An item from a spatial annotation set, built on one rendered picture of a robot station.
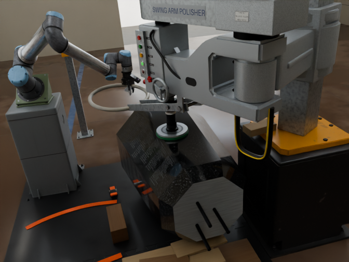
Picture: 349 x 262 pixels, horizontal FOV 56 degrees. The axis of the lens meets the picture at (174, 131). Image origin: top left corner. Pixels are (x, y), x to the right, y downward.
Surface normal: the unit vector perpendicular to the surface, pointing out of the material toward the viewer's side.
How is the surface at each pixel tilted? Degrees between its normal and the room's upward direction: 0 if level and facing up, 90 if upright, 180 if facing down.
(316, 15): 90
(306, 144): 0
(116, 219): 0
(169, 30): 90
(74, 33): 90
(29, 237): 0
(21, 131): 90
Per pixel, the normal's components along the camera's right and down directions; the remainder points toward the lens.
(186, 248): -0.07, -0.89
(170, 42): 0.65, 0.30
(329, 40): 0.38, 0.39
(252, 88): -0.29, 0.45
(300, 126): -0.72, 0.36
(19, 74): 0.02, -0.22
